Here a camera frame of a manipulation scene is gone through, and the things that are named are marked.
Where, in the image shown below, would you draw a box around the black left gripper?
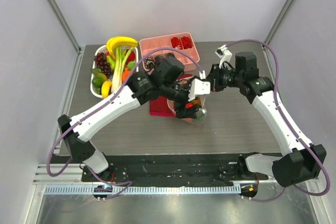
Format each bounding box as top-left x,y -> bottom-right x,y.
161,77 -> 199,118

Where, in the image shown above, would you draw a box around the orange fruit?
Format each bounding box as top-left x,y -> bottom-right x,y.
192,98 -> 202,105

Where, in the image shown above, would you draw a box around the clear polka dot zip bag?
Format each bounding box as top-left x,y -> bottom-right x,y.
166,76 -> 208,127

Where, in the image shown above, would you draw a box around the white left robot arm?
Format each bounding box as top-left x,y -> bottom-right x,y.
58,57 -> 189,182

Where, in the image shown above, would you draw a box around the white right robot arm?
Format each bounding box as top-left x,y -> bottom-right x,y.
207,50 -> 327,187

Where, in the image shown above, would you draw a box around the red folded cloth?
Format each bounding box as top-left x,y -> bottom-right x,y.
149,73 -> 192,117

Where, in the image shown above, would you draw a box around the red rolled socks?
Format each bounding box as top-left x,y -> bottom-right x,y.
171,36 -> 193,50

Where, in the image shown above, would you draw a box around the orange pumpkin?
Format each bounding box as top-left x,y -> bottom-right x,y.
122,69 -> 131,82

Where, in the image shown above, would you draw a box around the green lemon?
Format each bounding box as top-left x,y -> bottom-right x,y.
127,61 -> 136,70

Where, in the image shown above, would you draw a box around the white perforated fruit basket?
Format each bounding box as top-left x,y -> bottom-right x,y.
90,46 -> 139,99

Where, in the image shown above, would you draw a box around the small yellow banana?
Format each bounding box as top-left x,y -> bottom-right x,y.
101,80 -> 112,99

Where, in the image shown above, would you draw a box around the celery stalk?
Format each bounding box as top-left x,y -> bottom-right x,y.
111,47 -> 134,92

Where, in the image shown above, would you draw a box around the dark red grape bunch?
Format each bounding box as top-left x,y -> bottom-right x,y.
94,53 -> 112,78

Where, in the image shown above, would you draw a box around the yellow banana bunch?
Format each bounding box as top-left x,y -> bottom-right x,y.
106,36 -> 139,59

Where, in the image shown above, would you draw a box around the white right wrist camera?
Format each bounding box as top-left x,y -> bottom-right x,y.
215,45 -> 233,69

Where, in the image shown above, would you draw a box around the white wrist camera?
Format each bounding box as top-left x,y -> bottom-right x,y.
215,45 -> 233,69
188,79 -> 211,101

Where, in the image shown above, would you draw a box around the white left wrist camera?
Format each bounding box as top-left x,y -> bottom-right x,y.
188,79 -> 211,101

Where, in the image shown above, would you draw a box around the white slotted cable duct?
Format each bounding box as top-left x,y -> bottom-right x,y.
44,184 -> 241,195

